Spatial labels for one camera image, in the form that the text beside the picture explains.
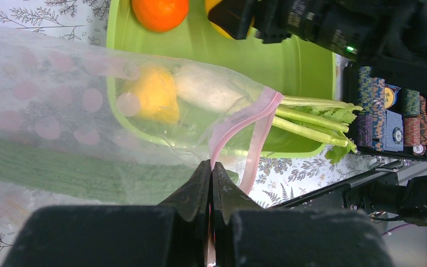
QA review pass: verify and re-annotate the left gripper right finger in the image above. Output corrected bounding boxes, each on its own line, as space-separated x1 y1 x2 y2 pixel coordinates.
212 162 394 266

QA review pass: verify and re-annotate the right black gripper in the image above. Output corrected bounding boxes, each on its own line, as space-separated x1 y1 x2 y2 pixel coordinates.
207 0 310 44

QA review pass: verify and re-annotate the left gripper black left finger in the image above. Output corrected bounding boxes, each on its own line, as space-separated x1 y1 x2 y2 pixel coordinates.
3 160 211 266

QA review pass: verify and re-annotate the yellow toy lemon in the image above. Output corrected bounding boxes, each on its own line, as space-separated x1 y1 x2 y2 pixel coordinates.
204 0 256 40

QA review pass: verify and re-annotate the white green toy leek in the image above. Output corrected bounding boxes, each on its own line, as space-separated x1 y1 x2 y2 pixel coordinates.
174 64 363 164

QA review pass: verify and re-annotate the orange toy fruit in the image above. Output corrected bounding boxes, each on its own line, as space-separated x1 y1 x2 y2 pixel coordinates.
131 0 189 33

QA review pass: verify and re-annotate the clear zip top bag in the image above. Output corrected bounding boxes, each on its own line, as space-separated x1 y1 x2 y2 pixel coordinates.
0 27 283 189

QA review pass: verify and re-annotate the green toy cucumber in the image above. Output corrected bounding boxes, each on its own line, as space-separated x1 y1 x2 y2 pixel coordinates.
0 136 240 205

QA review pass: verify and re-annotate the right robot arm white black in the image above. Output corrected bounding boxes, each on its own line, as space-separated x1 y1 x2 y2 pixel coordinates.
207 0 427 94

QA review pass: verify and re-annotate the green plastic tray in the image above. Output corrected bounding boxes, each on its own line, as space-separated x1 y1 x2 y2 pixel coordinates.
107 1 336 151

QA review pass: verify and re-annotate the black poker chip case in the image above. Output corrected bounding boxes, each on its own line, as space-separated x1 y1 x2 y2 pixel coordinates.
342 61 427 161

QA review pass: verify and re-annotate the floral table mat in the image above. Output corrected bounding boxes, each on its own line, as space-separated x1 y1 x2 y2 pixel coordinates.
0 1 372 266

